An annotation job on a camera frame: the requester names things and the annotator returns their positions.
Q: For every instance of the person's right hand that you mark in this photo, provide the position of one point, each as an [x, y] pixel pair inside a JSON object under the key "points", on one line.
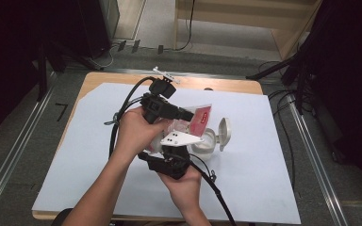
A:
{"points": [[185, 191]]}

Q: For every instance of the pink and white pouch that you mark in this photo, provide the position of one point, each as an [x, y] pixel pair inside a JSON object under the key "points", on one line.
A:
{"points": [[201, 124]]}

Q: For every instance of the white paper sheet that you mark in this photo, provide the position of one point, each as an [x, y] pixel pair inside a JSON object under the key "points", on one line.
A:
{"points": [[248, 188]]}

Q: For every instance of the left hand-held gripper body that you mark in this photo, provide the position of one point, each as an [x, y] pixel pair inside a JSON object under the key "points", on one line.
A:
{"points": [[155, 105]]}

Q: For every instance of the wooden table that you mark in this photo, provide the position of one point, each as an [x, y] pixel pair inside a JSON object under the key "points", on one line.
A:
{"points": [[201, 83]]}

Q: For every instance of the black cabinet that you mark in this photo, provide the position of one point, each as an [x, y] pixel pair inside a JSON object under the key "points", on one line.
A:
{"points": [[91, 28]]}

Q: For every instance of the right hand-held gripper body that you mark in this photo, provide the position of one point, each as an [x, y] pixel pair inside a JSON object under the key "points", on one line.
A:
{"points": [[171, 163]]}

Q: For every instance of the wooden shelf unit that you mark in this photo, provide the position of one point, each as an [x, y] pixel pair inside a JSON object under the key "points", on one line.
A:
{"points": [[232, 12]]}

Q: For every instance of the black metal stand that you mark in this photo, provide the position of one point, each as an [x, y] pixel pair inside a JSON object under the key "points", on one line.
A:
{"points": [[270, 69], [42, 78]]}

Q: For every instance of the dark curtain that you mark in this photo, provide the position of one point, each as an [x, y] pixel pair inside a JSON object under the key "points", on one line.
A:
{"points": [[352, 78], [9, 62]]}

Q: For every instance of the person's left hand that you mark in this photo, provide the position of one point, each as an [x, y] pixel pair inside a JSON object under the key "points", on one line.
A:
{"points": [[135, 135]]}

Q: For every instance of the metal floor rail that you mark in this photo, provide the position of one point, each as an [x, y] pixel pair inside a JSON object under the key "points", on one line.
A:
{"points": [[12, 146], [201, 74], [314, 163]]}

